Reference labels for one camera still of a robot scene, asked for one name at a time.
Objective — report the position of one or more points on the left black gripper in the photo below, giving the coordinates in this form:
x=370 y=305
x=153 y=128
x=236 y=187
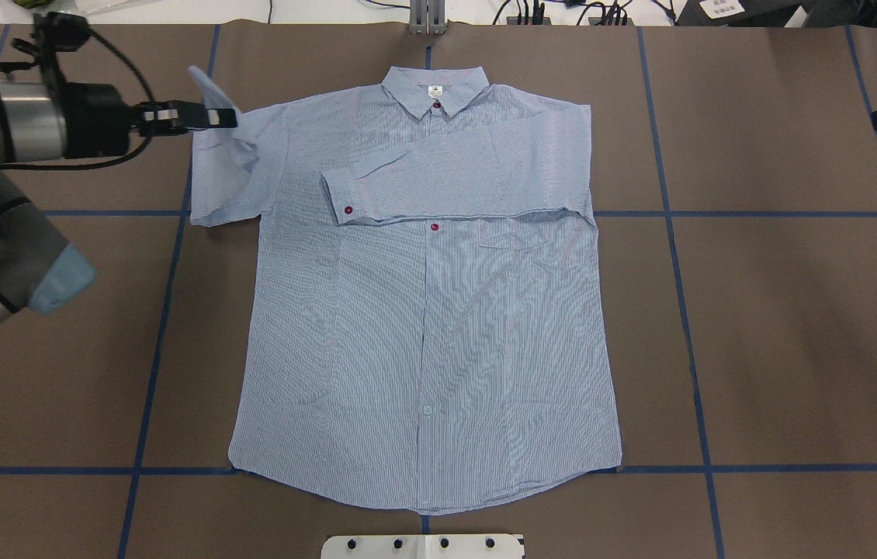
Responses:
x=94 y=120

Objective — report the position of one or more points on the light blue striped shirt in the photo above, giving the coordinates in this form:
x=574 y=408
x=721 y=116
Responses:
x=427 y=330

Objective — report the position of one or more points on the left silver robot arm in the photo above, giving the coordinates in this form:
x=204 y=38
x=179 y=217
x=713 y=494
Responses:
x=40 y=122

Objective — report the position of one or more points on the folded green cloth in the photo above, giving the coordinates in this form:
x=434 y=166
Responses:
x=33 y=4

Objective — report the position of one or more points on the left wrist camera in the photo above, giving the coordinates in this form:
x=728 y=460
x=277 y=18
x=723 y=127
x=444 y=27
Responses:
x=52 y=33

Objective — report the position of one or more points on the grey aluminium post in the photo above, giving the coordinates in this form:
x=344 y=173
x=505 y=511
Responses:
x=427 y=17

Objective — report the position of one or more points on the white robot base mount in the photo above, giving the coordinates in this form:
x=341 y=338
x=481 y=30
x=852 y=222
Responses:
x=457 y=545

